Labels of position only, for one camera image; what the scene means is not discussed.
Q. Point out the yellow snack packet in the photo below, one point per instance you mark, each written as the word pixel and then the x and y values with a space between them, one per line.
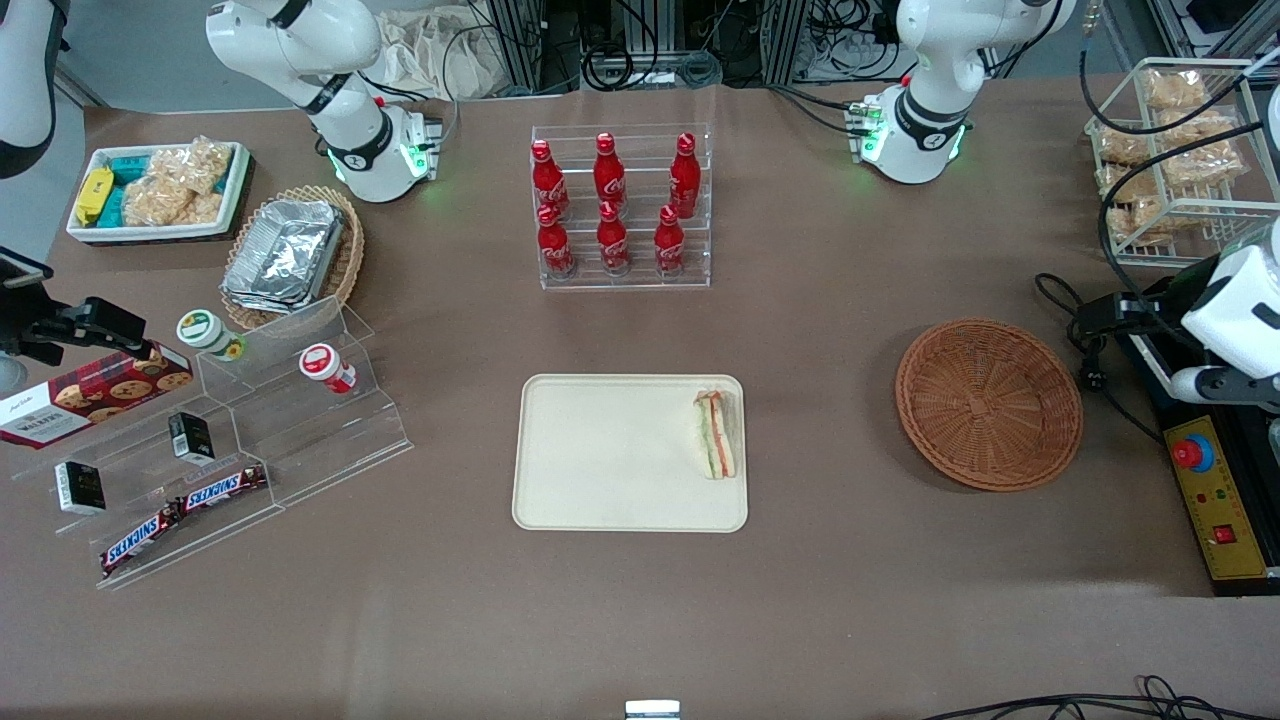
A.
pixel 93 195

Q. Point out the dark flat device pale edge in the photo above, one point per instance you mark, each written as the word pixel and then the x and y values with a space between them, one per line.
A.
pixel 22 270

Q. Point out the small silver metal object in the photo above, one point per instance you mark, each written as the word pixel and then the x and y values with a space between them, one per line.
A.
pixel 652 710

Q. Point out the brown Snickers bar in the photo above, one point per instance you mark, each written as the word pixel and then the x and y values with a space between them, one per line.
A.
pixel 225 488
pixel 140 540

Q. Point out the beige rectangular tray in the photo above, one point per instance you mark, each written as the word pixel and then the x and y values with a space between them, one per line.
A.
pixel 610 455

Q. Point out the black yellow control box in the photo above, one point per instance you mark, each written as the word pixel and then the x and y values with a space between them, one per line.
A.
pixel 1225 500

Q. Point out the green lid white cup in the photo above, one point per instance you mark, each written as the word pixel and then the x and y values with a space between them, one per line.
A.
pixel 205 332

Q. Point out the aluminium frame post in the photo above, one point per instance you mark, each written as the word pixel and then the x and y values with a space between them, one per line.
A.
pixel 785 40
pixel 525 45

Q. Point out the red cola bottle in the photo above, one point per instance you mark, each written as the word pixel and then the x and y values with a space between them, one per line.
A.
pixel 612 242
pixel 609 175
pixel 549 180
pixel 684 178
pixel 555 245
pixel 669 243

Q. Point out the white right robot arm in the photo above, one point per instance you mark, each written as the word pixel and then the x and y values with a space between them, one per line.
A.
pixel 350 100

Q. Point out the brown round wicker basket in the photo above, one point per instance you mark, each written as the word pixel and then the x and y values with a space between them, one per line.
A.
pixel 990 405

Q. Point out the small black box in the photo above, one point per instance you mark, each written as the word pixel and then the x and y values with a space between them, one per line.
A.
pixel 80 488
pixel 190 438

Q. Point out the clear rice crisp bag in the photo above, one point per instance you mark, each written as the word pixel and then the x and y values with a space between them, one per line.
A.
pixel 195 165
pixel 208 207
pixel 158 200

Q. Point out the white rectangular bin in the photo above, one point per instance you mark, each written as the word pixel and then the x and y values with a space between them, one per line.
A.
pixel 150 232

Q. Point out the clear acrylic step shelf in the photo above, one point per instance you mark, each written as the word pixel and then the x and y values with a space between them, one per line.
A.
pixel 300 440

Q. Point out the beige cloth bag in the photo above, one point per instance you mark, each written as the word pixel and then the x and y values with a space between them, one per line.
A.
pixel 430 50

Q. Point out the teal snack packet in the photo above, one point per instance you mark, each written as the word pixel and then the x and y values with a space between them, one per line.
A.
pixel 130 168
pixel 115 208

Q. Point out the clear fried snack bag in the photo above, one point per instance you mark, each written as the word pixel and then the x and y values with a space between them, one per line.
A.
pixel 1205 125
pixel 1122 148
pixel 1140 225
pixel 1205 168
pixel 1175 88
pixel 1132 185

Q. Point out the clear acrylic bottle rack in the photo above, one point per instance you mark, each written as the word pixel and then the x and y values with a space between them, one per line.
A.
pixel 640 280

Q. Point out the light oval wicker basket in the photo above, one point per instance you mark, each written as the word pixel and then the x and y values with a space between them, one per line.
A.
pixel 350 250

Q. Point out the red lid white cup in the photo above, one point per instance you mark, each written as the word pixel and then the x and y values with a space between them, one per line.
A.
pixel 325 366

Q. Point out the black power plug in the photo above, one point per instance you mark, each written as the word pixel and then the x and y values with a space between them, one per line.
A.
pixel 1090 378

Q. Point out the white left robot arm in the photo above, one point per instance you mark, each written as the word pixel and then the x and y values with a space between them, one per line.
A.
pixel 930 110

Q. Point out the red emergency stop button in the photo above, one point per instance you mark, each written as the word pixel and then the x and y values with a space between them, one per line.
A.
pixel 1190 453

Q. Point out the aluminium foil container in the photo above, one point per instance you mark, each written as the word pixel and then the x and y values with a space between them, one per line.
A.
pixel 285 255

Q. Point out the red tartan cookie box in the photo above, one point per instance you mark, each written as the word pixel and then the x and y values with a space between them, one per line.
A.
pixel 100 395

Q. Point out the triangle sandwich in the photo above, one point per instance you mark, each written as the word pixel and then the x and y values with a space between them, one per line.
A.
pixel 717 435

